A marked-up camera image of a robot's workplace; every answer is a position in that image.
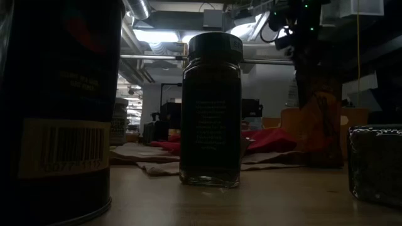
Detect brown spice packet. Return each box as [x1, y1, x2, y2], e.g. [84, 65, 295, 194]
[300, 90, 345, 168]

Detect green-lid square spice jar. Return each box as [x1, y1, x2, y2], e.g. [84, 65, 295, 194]
[179, 31, 244, 188]

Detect silver ventilation duct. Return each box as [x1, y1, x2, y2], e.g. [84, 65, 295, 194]
[122, 0, 152, 20]

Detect grey ceiling box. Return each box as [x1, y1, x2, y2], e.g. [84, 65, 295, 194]
[202, 8, 224, 31]

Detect black monitor box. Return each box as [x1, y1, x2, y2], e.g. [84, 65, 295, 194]
[241, 98, 264, 119]

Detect hanging yellow cable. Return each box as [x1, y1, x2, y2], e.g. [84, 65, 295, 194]
[356, 0, 361, 107]

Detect beige cloth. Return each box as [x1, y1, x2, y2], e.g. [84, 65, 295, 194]
[109, 143, 315, 176]

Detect black equipment rack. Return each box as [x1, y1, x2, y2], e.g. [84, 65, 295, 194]
[143, 82, 183, 144]

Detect red cloth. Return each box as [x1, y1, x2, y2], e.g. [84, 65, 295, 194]
[149, 127, 298, 156]

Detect green herb jar with label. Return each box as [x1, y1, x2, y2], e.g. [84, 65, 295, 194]
[347, 124, 402, 208]

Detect silver horizontal pipe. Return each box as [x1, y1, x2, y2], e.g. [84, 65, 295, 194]
[120, 53, 295, 66]

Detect ceiling light panel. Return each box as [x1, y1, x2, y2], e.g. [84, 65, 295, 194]
[132, 28, 180, 44]

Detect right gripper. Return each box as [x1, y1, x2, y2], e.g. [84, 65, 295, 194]
[290, 30, 343, 109]

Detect yellow round cap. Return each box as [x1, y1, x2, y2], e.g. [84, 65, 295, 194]
[0, 0, 126, 226]

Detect yellow plastic bin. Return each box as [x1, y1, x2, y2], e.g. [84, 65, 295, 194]
[262, 107, 370, 159]

